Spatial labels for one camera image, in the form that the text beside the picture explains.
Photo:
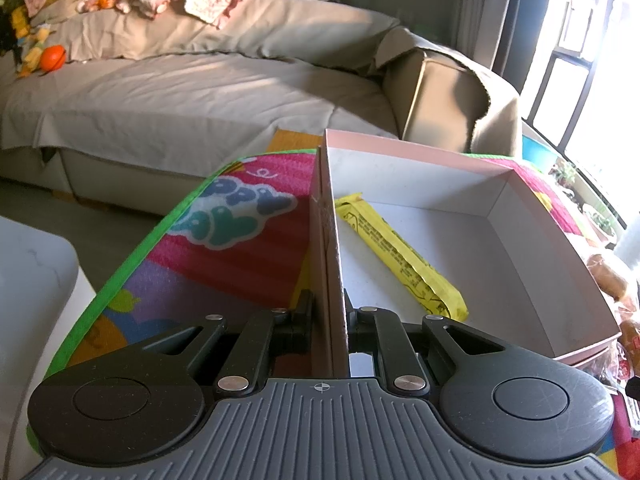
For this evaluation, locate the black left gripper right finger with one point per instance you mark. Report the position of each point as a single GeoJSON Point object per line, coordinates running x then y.
{"type": "Point", "coordinates": [498, 398]}

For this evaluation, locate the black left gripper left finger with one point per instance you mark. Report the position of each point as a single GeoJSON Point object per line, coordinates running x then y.
{"type": "Point", "coordinates": [142, 401]}

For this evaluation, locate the pink cardboard box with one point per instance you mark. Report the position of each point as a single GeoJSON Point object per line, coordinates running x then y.
{"type": "Point", "coordinates": [480, 226]}

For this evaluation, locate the yellow snack packet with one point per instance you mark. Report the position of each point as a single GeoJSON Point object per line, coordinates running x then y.
{"type": "Point", "coordinates": [435, 294]}

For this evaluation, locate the brown snack bag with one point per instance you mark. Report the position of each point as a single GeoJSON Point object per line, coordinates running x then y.
{"type": "Point", "coordinates": [614, 278]}

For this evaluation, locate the grey cushion seat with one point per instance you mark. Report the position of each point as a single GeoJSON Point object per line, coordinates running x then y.
{"type": "Point", "coordinates": [43, 292]}

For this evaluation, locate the beige sofa bed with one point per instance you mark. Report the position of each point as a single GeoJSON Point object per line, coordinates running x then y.
{"type": "Point", "coordinates": [144, 109]}

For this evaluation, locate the orange toy ball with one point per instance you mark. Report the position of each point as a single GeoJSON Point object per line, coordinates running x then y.
{"type": "Point", "coordinates": [52, 58]}

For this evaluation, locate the yellow plush toy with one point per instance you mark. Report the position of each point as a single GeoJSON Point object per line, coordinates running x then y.
{"type": "Point", "coordinates": [30, 42]}

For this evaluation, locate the grey curtain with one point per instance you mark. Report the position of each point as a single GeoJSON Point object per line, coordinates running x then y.
{"type": "Point", "coordinates": [478, 28]}

